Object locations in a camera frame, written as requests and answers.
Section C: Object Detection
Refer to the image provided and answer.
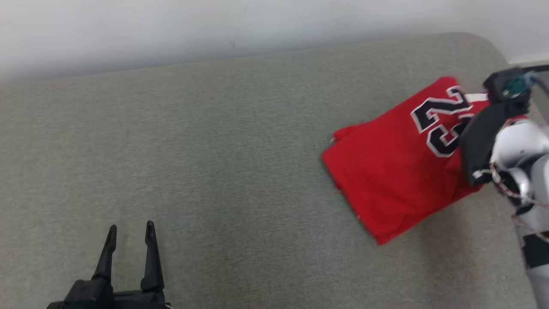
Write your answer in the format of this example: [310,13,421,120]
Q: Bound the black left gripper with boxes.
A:
[92,221,172,309]

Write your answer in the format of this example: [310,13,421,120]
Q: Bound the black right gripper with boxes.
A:
[458,101,530,187]

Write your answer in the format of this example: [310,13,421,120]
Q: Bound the red jersey with white sleeves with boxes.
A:
[322,76,528,246]

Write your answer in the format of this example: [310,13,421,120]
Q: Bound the grey fabric sofa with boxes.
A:
[0,32,549,309]

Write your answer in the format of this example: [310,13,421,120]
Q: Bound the thin red white wires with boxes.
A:
[489,165,549,234]

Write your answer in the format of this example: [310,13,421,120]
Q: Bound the right camera cable teal plug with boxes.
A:
[503,64,549,97]

